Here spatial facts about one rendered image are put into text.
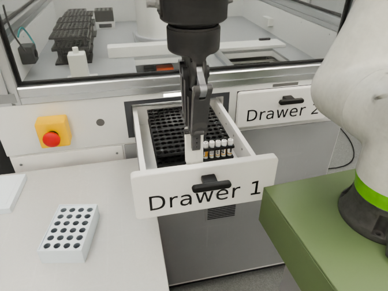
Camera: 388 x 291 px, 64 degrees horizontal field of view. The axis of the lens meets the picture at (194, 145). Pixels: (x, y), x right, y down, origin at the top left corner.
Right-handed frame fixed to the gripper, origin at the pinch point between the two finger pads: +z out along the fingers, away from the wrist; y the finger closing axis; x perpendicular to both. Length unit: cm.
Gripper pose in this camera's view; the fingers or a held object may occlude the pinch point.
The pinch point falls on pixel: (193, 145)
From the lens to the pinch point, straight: 54.0
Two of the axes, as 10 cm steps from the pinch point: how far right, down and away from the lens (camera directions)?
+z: 0.0, 8.4, 5.5
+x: 9.8, -1.2, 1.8
